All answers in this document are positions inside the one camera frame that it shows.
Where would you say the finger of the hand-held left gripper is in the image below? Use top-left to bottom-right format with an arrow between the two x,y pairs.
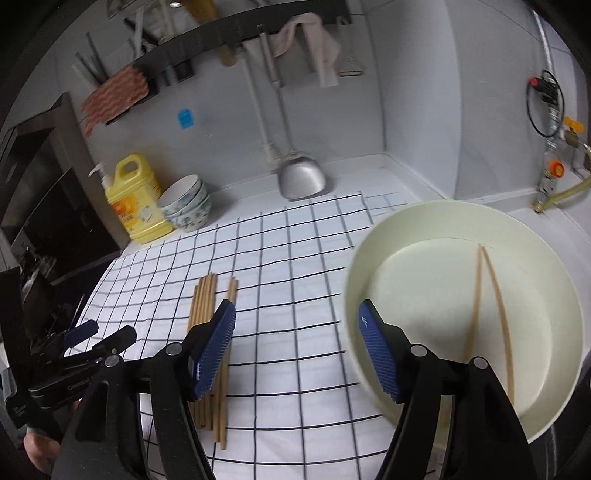
65,325 -> 138,370
30,320 -> 99,358

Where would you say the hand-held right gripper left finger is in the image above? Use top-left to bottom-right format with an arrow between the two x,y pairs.
53,299 -> 236,480

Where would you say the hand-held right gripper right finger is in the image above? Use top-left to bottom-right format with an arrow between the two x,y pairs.
359,300 -> 532,480

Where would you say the pile of wooden chopsticks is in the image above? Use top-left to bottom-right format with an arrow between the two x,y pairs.
185,273 -> 239,450

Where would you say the cream plate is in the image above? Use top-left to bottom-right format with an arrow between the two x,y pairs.
344,199 -> 581,445

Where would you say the tan wooden chopstick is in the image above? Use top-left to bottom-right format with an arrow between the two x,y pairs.
480,246 -> 516,403

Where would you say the person's left hand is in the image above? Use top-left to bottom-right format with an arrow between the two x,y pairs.
23,418 -> 63,478

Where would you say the black white checkered cloth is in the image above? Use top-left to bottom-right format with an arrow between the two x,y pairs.
62,191 -> 416,480

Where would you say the floral ceramic bowl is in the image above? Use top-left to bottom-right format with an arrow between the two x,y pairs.
164,198 -> 213,233
157,174 -> 207,210
161,185 -> 211,221

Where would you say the yellow detergent bottle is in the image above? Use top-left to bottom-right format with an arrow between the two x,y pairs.
89,154 -> 178,245

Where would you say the steel and black stove unit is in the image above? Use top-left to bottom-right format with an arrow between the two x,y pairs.
0,92 -> 131,287

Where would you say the metal spatula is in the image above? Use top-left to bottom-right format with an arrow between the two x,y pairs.
256,28 -> 331,201

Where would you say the red striped cloth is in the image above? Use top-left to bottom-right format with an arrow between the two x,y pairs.
81,66 -> 149,139

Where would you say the hanging metal scraper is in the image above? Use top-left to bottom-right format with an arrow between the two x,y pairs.
338,23 -> 368,77

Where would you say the wooden utensil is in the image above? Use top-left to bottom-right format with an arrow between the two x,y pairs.
182,0 -> 237,68

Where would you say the pink towel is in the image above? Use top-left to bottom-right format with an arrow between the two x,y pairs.
271,13 -> 341,88

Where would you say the red knob valve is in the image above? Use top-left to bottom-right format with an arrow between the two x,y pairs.
530,76 -> 560,106

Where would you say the yellowish rubber hose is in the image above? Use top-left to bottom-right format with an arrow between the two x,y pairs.
533,148 -> 591,214

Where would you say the pale utensil handle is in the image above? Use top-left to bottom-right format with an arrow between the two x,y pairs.
74,32 -> 112,88

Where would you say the black cable loop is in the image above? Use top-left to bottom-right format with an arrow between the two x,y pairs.
526,69 -> 568,138

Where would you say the yellow handle gas valve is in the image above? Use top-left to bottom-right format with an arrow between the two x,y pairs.
560,116 -> 591,153

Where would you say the black wall rack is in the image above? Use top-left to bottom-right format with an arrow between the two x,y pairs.
104,0 -> 349,127

